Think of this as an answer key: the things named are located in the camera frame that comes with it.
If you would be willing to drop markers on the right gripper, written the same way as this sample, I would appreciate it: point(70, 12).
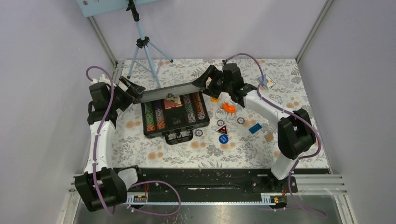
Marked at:
point(211, 71)

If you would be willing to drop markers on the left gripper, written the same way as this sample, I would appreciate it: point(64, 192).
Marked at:
point(130, 99)

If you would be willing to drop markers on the orange big blind button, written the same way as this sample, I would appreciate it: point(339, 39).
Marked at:
point(215, 99)

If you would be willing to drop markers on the black poker chip case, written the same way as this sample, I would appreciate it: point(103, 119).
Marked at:
point(177, 128)

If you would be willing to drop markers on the black triangular all-in button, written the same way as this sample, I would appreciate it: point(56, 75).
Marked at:
point(223, 130)

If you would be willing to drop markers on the blue small blind button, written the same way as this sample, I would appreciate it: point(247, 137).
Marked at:
point(223, 139)

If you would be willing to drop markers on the blue playing card deck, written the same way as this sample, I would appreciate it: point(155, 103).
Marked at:
point(268, 83)

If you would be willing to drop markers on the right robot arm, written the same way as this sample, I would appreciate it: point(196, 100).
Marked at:
point(295, 132)

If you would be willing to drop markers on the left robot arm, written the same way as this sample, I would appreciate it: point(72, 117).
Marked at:
point(100, 186)

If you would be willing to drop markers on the blue tan poker chip row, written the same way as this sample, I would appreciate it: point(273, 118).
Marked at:
point(189, 108)

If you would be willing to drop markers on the purple poker chip row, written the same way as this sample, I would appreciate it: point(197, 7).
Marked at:
point(159, 115)

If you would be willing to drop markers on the red playing card deck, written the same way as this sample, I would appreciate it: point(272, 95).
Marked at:
point(172, 102)

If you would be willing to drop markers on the orange black poker chip row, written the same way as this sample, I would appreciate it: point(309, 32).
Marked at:
point(199, 106)

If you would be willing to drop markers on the orange curved block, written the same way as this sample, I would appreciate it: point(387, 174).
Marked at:
point(229, 108)

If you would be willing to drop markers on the loose poker chip middle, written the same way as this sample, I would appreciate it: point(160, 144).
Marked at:
point(220, 122)

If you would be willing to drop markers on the light blue tripod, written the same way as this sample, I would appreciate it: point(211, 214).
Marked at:
point(143, 43)

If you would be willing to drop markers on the loose poker chip near case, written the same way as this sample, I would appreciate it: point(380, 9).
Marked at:
point(198, 133)

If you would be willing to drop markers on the loose poker chip right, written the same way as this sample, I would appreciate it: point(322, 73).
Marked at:
point(240, 120)

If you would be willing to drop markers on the blue rectangular block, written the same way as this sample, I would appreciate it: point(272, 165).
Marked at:
point(255, 128)

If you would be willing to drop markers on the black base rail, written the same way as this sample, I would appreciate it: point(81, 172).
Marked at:
point(215, 186)

